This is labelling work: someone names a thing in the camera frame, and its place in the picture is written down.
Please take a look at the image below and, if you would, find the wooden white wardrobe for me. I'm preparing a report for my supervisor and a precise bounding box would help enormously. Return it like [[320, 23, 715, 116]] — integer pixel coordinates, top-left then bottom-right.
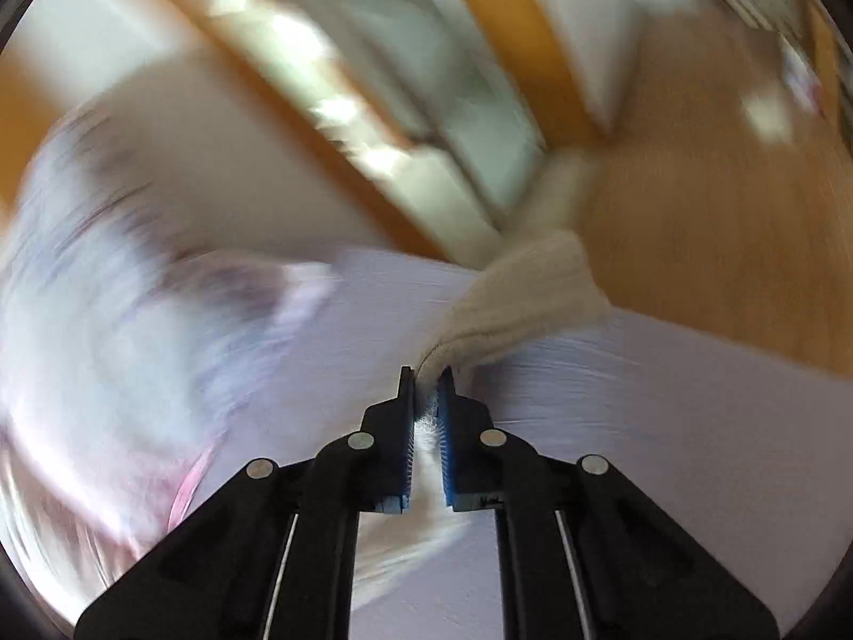
[[118, 0, 853, 262]]

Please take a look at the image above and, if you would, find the lavender bed sheet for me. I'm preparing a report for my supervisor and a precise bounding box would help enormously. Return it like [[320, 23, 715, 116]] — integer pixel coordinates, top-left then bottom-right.
[[198, 250, 851, 630]]

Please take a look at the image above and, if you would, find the pink tree-print pillow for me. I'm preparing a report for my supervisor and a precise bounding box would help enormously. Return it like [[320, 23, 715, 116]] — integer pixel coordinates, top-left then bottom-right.
[[2, 106, 337, 622]]

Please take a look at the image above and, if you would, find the cream cable-knit sweater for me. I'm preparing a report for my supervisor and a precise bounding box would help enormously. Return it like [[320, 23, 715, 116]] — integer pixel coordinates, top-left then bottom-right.
[[353, 149, 610, 610]]

